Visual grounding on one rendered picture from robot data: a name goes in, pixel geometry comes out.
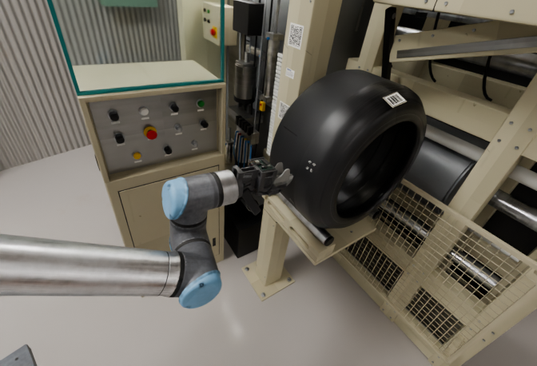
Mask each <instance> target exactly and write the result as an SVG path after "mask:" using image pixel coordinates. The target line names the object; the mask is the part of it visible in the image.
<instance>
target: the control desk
mask: <svg viewBox="0 0 537 366"><path fill-rule="evenodd" d="M225 99H226V84H225V83H224V82H216V83H208V84H199V85H190V86H174V87H165V88H157V89H149V90H133V91H124V92H116V93H100V94H91V95H82V96H78V100H79V104H80V106H81V109H82V113H83V116H84V120H85V124H86V128H87V131H88V134H89V138H90V140H91V143H92V146H93V151H94V153H95V154H94V156H95V159H96V162H97V166H98V168H99V171H101V175H102V178H103V181H104V183H105V188H106V191H107V193H108V196H109V200H110V203H111V205H112V209H113V213H114V216H115V218H116V221H117V225H118V228H119V231H120V234H121V238H122V240H123V243H124V246H125V247H130V248H139V249H153V250H161V251H169V252H171V249H170V247H169V237H170V228H169V219H168V218H167V217H166V215H165V212H164V209H163V205H162V196H161V195H162V189H163V186H164V184H165V183H166V182H167V181H170V180H173V179H176V178H178V177H190V176H194V175H199V174H203V173H212V172H216V171H221V170H225ZM224 224H225V207H224V206H221V207H218V208H215V209H210V210H208V214H207V224H206V230H207V233H208V236H209V240H210V244H211V246H212V250H213V255H214V257H215V260H216V263H218V262H220V261H222V260H224Z"/></svg>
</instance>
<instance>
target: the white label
mask: <svg viewBox="0 0 537 366"><path fill-rule="evenodd" d="M383 99H384V100H385V101H386V102H387V103H388V104H389V105H390V106H391V107H392V108H394V107H396V106H398V105H401V104H403V103H405V102H406V100H405V99H404V98H403V97H402V96H401V95H400V94H399V93H398V92H395V93H392V94H389V95H388V96H386V97H383Z"/></svg>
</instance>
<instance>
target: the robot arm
mask: <svg viewBox="0 0 537 366"><path fill-rule="evenodd" d="M258 159H259V160H258ZM292 179H293V175H292V174H290V169H286V170H285V171H284V169H283V163H282V162H279V163H277V164H276V166H275V167H274V166H273V165H271V164H270V163H269V162H268V161H267V160H266V159H265V157H258V158H253V159H249V162H248V167H246V168H241V169H240V168H239V167H238V166H237V165H234V166H233V167H232V171H230V170H229V169H226V170H221V171H216V172H212V173H203V174H199V175H194V176H190V177H178V178H176V179H173V180H170V181H167V182H166V183H165V184H164V186H163V189H162V195H161V196H162V205H163V209H164V212H165V215H166V217H167V218H168V219H169V228H170V237H169V247H170V249H171V252H169V251H161V250H153V249H139V248H130V247H123V246H115V245H100V244H93V243H85V242H77V241H62V240H55V239H46V238H39V237H24V236H16V235H9V234H1V233H0V296H163V297H178V298H179V303H180V305H181V306H182V307H183V308H199V307H201V306H203V305H205V304H208V303H209V302H210V301H211V300H213V299H214V298H215V297H216V296H217V294H219V292H220V290H221V286H222V282H221V273H220V271H219V270H218V267H217V263H216V260H215V257H214V255H213V250H212V246H211V244H210V240H209V236H208V233H207V230H206V224H207V214H208V210H210V209H215V208H218V207H221V206H225V205H230V204H233V203H235V202H236V201H237V199H238V198H240V197H242V199H243V200H244V202H245V204H246V207H247V210H248V211H250V212H253V214H254V215H257V214H258V213H259V212H260V211H261V209H260V207H259V204H258V202H257V201H256V200H254V198H253V196H252V194H255V195H258V196H265V195H268V196H269V195H273V194H277V193H280V192H281V191H282V190H283V189H285V187H286V186H287V185H288V184H289V183H290V182H291V181H292Z"/></svg>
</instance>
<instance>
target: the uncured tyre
mask: <svg viewBox="0 0 537 366"><path fill-rule="evenodd" d="M395 92H398V93H399V94H400V95H401V96H402V97H403V98H404V99H405V100H406V102H405V103H403V104H401V105H398V106H396V107H394V108H392V107H391V106H390V105H389V104H388V103H387V102H386V101H385V100H384V99H383V97H386V96H388V95H389V94H392V93H395ZM284 126H285V127H286V128H288V129H289V130H291V131H292V132H293V133H295V134H296V135H297V136H295V135H294V134H293V133H291V132H289V131H288V130H287V129H286V128H285V127H284ZM426 128H427V118H426V114H425V112H424V106H423V103H422V101H421V99H420V97H419V96H418V95H417V94H416V93H415V92H413V91H412V90H411V89H409V88H408V87H407V86H403V85H401V84H399V83H396V82H393V81H390V80H388V79H386V78H382V77H380V76H377V75H375V74H371V73H369V72H367V71H364V70H338V71H336V72H333V73H330V74H328V75H326V76H324V77H322V78H321V79H319V80H318V81H316V82H314V83H313V84H312V85H310V86H309V87H308V88H307V89H306V90H305V91H304V92H303V93H302V94H301V95H300V96H299V97H298V98H297V99H296V100H295V101H294V102H293V103H292V104H291V105H290V107H289V108H288V110H287V111H286V113H285V115H284V116H283V118H282V119H281V121H280V124H279V126H278V128H277V130H276V134H275V137H274V139H273V142H272V148H271V152H270V158H269V163H270V164H271V165H273V166H274V167H275V166H276V164H277V163H279V162H282V163H283V169H284V171H285V170H286V169H290V174H292V175H293V179H292V181H291V182H290V183H289V184H288V185H287V186H286V187H285V189H283V190H282V191H281V192H280V193H281V194H282V195H283V196H284V197H285V198H286V199H287V200H288V201H289V202H290V203H291V204H292V205H293V206H294V207H295V209H296V210H297V211H298V212H299V213H300V214H301V215H302V216H303V217H304V218H305V219H306V220H307V221H309V222H310V223H312V224H314V225H316V226H317V227H320V228H322V229H340V228H345V227H348V226H350V225H353V224H355V223H356V222H358V221H361V220H362V219H364V218H365V217H366V216H367V215H369V214H370V213H372V212H373V211H374V210H375V209H377V208H378V207H379V206H380V205H381V204H382V203H383V202H384V201H385V200H386V199H387V198H388V197H389V196H390V195H391V194H392V192H393V191H394V190H395V189H396V187H397V186H398V185H399V184H400V182H401V181H402V180H403V179H404V177H405V176H406V174H407V173H408V171H409V169H410V168H411V167H412V164H413V162H414V161H415V159H416V157H417V155H418V153H419V151H420V148H421V146H422V144H423V141H424V136H425V133H426ZM309 158H311V159H312V160H314V161H315V162H316V163H317V165H316V168H315V170H314V172H313V174H311V173H309V172H307V171H306V170H305V166H306V165H307V163H308V160H309ZM288 197H290V198H291V199H292V200H293V202H294V204H293V203H292V202H291V201H290V200H289V198H288Z"/></svg>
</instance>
